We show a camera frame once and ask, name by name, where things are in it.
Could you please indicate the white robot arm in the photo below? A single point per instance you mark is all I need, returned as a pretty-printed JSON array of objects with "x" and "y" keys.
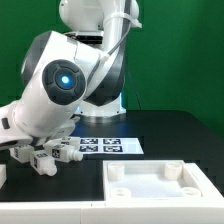
[{"x": 62, "y": 70}]

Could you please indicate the white sheet with markers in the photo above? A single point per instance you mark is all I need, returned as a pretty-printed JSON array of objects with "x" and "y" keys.
[{"x": 111, "y": 146}]

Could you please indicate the white fence front wall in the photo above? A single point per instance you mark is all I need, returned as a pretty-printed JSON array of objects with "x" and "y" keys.
[{"x": 133, "y": 212}]

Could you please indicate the white square tabletop tray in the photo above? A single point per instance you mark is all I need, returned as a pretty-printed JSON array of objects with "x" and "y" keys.
[{"x": 141, "y": 180}]

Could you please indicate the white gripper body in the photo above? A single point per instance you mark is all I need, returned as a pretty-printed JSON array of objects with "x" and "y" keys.
[{"x": 8, "y": 141}]

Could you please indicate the white fence left wall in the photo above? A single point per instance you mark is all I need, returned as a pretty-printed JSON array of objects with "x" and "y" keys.
[{"x": 3, "y": 175}]

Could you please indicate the white fence wall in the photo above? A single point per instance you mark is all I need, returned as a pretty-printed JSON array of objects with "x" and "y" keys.
[
  {"x": 133, "y": 212},
  {"x": 3, "y": 175}
]

